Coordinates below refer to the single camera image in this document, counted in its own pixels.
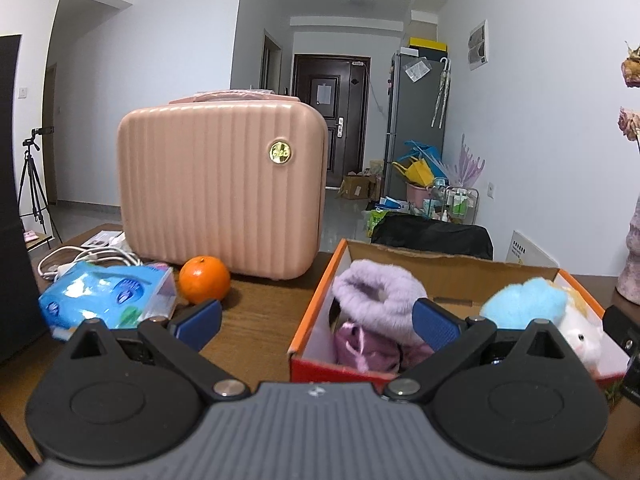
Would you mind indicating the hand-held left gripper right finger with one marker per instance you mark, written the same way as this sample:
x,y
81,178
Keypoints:
x,y
435,325

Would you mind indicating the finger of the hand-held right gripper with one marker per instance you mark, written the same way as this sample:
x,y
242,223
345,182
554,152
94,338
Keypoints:
x,y
625,330
632,380

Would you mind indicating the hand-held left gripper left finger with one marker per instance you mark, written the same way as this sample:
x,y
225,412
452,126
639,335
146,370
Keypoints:
x,y
202,322

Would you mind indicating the white yellow plush toy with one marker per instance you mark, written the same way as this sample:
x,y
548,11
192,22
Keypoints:
x,y
582,337

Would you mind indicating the orange cardboard box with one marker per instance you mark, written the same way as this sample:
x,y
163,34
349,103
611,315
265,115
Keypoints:
x,y
450,270

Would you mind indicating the purple satin bow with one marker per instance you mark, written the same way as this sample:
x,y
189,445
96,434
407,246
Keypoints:
x,y
362,345

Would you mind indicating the blue plush toy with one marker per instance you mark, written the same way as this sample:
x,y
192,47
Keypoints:
x,y
520,305

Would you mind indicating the orange fruit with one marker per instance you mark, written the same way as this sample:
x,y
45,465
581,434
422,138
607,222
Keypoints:
x,y
205,280

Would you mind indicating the black chair back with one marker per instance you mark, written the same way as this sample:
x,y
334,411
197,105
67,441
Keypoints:
x,y
430,235

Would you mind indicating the blue tissue pack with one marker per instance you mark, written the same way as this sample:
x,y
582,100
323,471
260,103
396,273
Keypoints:
x,y
100,292

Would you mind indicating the green plastic bag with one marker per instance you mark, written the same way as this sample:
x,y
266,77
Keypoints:
x,y
378,220

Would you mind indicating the white flat board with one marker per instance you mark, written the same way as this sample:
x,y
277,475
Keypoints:
x,y
530,250

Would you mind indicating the metal rack with bottles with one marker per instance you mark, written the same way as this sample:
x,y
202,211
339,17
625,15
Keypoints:
x,y
455,205

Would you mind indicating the pink bucket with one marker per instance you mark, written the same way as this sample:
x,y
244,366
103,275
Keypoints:
x,y
419,194

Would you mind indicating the white paper booklet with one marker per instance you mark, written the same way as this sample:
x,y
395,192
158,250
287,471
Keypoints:
x,y
100,238

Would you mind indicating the pink ribbed suitcase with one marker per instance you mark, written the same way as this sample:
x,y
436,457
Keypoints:
x,y
215,190

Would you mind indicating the brown cardboard box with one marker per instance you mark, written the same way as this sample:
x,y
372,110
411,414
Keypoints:
x,y
357,187

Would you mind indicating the blue and yellow bags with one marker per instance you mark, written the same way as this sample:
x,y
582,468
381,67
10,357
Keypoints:
x,y
417,167

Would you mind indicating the purple wing decoration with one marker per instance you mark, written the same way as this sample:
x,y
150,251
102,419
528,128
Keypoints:
x,y
467,165

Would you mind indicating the small wooden side table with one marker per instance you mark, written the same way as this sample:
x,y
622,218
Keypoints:
x,y
37,241

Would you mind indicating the grey refrigerator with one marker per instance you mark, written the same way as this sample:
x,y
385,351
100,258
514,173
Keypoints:
x,y
415,125

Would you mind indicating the dark brown door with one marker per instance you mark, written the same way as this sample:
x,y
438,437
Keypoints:
x,y
332,145

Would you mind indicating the dried pink roses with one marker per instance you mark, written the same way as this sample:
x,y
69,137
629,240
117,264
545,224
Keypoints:
x,y
631,122

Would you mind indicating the black paper bag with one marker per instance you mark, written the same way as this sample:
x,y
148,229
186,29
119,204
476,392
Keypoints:
x,y
17,210

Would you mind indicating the white folded umbrella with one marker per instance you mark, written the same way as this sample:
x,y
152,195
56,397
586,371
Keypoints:
x,y
441,92

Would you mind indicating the clear plastic pouch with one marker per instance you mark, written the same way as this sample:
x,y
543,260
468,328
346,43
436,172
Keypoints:
x,y
417,70

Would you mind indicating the paper sheet on door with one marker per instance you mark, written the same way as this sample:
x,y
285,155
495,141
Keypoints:
x,y
324,93

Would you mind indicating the yellow box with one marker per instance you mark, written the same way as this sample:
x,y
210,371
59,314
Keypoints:
x,y
429,44

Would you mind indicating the round ceiling lamp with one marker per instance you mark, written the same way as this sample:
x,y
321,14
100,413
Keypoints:
x,y
362,0

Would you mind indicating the white wall outlet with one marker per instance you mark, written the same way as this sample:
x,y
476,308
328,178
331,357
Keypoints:
x,y
492,191

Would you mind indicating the black camera tripod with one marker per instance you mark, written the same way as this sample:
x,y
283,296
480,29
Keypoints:
x,y
32,180

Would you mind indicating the white wall panel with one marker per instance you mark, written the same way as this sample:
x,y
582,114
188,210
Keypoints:
x,y
477,45

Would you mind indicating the white wall switch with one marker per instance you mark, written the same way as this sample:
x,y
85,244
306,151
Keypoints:
x,y
22,92

